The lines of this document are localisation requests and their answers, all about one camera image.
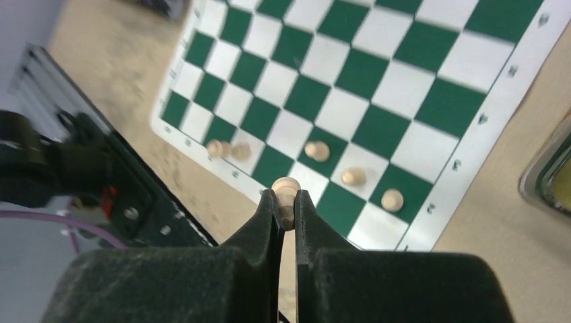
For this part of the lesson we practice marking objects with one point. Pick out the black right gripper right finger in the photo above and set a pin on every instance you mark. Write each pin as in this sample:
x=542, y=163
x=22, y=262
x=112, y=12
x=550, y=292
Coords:
x=337, y=282

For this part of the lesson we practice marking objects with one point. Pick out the white pawn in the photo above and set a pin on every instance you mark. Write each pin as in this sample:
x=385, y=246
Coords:
x=392, y=200
x=286, y=189
x=317, y=150
x=354, y=176

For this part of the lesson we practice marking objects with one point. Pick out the empty gold tin lid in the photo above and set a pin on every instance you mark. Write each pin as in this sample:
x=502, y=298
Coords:
x=537, y=184

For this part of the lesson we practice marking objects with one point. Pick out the white piece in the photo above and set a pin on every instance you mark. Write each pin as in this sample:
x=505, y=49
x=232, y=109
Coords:
x=222, y=150

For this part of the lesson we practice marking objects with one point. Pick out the green white chess board mat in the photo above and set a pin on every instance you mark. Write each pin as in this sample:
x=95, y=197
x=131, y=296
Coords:
x=415, y=92

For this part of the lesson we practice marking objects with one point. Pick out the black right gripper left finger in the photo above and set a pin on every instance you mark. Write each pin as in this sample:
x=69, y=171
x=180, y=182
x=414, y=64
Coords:
x=234, y=282

